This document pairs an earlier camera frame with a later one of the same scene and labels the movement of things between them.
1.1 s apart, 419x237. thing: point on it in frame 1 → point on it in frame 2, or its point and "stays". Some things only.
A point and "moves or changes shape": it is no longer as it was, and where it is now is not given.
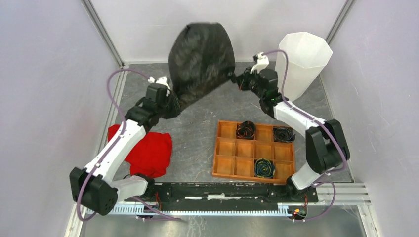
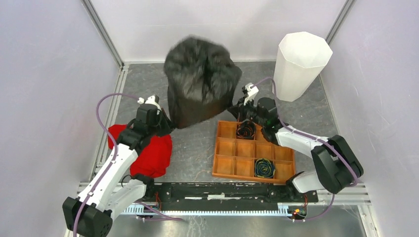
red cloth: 152,156 stays
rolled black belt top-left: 246,130 stays
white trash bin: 307,54 stays
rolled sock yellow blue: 264,168 stays
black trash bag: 201,57 moves or changes shape
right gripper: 242,79 → 240,108
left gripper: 176,110 → 168,123
